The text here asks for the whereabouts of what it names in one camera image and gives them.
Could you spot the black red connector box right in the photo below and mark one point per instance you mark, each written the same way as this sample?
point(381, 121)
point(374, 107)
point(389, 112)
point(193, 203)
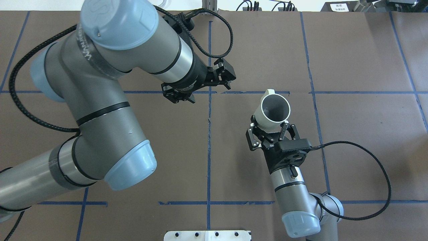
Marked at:
point(284, 6)

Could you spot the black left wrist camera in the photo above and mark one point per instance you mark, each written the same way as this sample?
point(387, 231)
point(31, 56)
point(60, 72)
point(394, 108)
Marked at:
point(184, 18)

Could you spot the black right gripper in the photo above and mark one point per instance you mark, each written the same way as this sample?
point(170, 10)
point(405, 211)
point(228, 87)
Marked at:
point(273, 157)

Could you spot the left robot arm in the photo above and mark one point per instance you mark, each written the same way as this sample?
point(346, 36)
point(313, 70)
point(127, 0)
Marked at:
point(81, 67)

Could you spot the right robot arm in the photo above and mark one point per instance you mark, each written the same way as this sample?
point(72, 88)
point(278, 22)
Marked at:
point(304, 214)

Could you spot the black red connector box left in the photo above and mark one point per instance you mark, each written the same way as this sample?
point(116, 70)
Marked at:
point(249, 6)

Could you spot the black box with white label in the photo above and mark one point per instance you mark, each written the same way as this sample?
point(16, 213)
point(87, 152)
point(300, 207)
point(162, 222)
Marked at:
point(340, 6)

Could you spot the aluminium frame post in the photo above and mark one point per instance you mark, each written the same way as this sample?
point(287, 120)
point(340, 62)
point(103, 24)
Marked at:
point(210, 4)

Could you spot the black red connector box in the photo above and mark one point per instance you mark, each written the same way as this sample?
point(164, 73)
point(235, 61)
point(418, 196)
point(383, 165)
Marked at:
point(249, 6)
point(284, 6)

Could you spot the brown paper table cover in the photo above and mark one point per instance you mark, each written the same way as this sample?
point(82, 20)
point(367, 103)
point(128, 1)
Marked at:
point(359, 77)

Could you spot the white ribbed HOME mug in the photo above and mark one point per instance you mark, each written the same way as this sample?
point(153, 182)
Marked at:
point(273, 110)

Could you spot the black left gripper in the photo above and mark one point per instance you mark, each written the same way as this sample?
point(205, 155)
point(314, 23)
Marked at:
point(193, 75)

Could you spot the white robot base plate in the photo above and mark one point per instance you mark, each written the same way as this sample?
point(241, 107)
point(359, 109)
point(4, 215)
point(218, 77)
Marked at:
point(208, 235)

